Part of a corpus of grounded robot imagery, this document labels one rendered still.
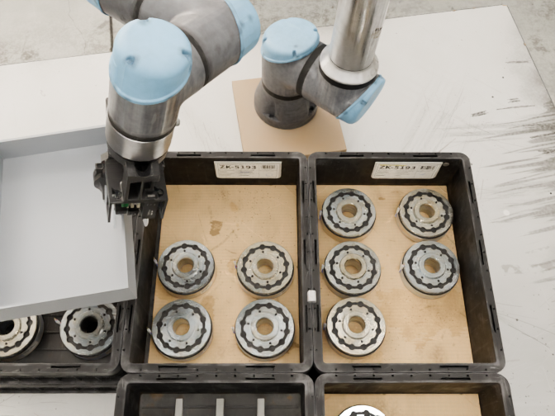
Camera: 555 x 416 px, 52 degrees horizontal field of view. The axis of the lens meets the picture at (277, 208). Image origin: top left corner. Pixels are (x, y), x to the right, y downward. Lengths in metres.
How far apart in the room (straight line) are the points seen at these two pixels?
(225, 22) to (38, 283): 0.47
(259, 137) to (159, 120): 0.73
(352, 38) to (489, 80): 0.58
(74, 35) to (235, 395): 1.93
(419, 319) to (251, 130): 0.57
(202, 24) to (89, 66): 0.94
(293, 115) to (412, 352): 0.58
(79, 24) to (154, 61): 2.12
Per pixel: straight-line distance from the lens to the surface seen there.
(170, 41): 0.57
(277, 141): 1.31
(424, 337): 1.06
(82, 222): 0.91
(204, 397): 1.02
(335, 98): 1.15
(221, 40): 0.63
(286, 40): 1.19
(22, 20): 2.77
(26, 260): 0.91
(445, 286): 1.06
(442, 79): 1.51
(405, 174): 1.13
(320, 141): 1.32
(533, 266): 1.32
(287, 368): 0.91
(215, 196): 1.13
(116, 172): 0.73
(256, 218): 1.10
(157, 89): 0.56
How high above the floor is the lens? 1.83
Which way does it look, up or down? 64 degrees down
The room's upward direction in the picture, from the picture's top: 1 degrees clockwise
